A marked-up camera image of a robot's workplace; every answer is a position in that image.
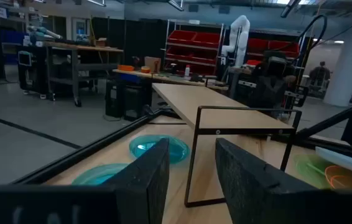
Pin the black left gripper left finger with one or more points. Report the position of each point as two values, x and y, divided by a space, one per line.
145 193

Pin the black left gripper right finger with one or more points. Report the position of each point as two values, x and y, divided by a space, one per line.
250 193

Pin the translucent teal plate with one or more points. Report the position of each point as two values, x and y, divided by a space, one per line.
98 175
179 152

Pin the yellow bowl with green utensil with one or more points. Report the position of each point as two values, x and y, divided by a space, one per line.
308 168

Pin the translucent orange plate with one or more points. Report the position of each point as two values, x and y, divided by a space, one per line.
350 182

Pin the teal grey robot arm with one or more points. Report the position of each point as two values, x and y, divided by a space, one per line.
40 31

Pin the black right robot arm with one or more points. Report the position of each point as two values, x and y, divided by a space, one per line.
269 90

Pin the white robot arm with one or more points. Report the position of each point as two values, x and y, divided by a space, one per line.
241 34

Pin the black computer tower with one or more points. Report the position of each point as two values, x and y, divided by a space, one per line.
135 102
113 98

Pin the blue storage bin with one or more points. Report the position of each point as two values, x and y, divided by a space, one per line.
129 77

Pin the long wooden bench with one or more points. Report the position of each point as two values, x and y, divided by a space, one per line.
163 77

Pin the orange tape roll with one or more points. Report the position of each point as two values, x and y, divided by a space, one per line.
145 69

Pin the orange tray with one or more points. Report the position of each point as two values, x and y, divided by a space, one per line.
125 67

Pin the white bottle red cap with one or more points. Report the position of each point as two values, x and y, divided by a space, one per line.
187 71

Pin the brown cardboard box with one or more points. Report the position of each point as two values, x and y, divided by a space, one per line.
151 62

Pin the person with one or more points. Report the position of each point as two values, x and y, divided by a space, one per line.
319 74

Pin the rack with red bins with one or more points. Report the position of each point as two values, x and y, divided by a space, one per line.
194 39
258 45

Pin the small cardboard box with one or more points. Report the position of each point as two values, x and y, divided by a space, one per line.
101 42

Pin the wooden workbench black legs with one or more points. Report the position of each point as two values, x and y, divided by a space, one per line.
82 48

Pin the wooden shelf black metal frame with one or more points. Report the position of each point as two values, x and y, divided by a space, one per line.
213 105

